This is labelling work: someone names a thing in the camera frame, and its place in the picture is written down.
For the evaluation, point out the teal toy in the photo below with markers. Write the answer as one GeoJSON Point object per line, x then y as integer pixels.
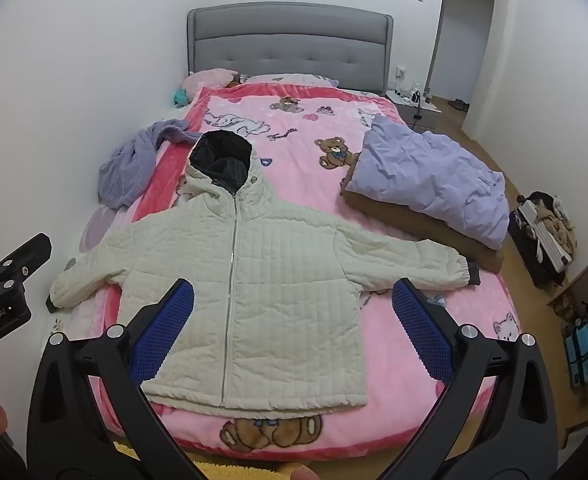
{"type": "Point", "coordinates": [180, 97]}

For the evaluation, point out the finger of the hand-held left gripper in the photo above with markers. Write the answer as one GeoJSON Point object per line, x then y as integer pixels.
{"type": "Point", "coordinates": [24, 256]}

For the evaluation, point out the blue bag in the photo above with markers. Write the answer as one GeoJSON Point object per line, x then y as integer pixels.
{"type": "Point", "coordinates": [579, 355]}

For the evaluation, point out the grey upholstered headboard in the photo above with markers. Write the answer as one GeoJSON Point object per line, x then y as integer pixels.
{"type": "Point", "coordinates": [289, 40]}

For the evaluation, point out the glass jar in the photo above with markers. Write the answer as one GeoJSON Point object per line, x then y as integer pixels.
{"type": "Point", "coordinates": [416, 87]}

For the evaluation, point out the white wall outlet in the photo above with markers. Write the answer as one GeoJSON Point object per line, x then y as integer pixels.
{"type": "Point", "coordinates": [401, 72]}

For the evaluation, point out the pink printed blanket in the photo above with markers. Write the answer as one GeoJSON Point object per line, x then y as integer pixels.
{"type": "Point", "coordinates": [294, 125]}

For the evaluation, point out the open black suitcase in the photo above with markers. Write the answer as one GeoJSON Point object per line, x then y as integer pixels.
{"type": "Point", "coordinates": [549, 245]}

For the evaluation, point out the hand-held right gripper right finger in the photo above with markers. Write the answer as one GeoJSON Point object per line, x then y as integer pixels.
{"type": "Point", "coordinates": [419, 330]}

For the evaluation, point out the grey nightstand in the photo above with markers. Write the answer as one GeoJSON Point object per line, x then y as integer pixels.
{"type": "Point", "coordinates": [426, 112]}

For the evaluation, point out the pair of shoes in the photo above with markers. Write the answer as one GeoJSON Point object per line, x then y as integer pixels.
{"type": "Point", "coordinates": [458, 104]}

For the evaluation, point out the person's right hand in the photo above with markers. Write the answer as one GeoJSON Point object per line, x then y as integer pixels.
{"type": "Point", "coordinates": [300, 473]}

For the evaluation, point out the purple fleece garment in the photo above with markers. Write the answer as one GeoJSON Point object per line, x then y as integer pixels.
{"type": "Point", "coordinates": [124, 170]}

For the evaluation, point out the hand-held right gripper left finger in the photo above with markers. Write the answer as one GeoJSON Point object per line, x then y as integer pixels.
{"type": "Point", "coordinates": [164, 330]}

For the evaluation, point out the cream quilted hooded jacket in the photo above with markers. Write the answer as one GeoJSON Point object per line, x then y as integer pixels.
{"type": "Point", "coordinates": [274, 300]}

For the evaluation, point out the lavender folded jacket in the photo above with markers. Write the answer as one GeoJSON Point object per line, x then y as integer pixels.
{"type": "Point", "coordinates": [424, 180]}

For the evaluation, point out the yellow fleece top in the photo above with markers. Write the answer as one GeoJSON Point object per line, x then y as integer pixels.
{"type": "Point", "coordinates": [174, 465]}

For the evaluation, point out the brown folded garment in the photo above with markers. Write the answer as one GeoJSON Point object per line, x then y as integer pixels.
{"type": "Point", "coordinates": [414, 225]}

